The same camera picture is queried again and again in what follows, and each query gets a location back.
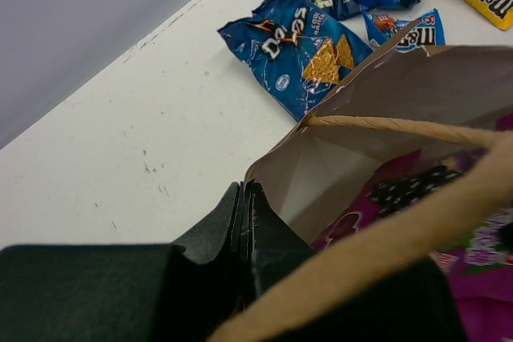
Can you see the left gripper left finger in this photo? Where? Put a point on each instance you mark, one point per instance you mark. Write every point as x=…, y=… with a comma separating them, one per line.
x=203, y=242

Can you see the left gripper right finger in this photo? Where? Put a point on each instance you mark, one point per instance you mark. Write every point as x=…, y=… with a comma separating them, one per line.
x=272, y=248

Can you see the brown paper bag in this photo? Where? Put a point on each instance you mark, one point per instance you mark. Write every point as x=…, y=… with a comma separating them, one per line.
x=314, y=174

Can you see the blue Doritos chips bag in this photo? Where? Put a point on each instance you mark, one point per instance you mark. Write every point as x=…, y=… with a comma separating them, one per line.
x=295, y=50

